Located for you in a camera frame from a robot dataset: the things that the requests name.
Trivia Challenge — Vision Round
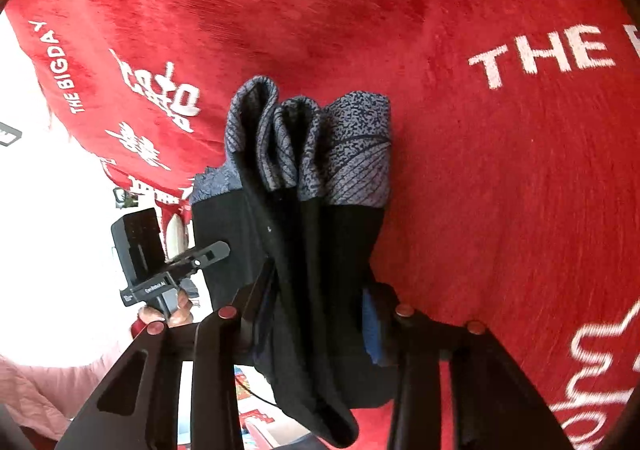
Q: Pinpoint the black pants blue patterned waistband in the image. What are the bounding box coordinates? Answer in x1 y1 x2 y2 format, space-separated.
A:
190 75 393 448

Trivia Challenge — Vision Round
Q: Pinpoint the red and white box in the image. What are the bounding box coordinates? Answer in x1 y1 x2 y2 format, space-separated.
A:
234 367 306 450

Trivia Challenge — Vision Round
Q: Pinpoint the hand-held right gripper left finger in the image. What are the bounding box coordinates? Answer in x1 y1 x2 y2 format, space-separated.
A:
55 257 276 450

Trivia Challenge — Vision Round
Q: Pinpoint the red printed blanket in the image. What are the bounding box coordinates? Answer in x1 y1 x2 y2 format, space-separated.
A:
4 0 640 450

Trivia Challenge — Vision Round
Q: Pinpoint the pink cloth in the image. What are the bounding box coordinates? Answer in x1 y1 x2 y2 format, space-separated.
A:
0 330 136 442

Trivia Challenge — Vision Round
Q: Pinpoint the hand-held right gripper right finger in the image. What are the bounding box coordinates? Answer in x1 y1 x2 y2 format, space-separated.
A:
361 283 576 450

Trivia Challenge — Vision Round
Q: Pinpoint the person's left hand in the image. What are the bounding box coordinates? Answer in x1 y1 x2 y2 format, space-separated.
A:
137 287 195 329

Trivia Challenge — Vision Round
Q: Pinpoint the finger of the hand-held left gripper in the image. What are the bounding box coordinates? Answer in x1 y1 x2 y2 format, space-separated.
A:
166 241 232 277

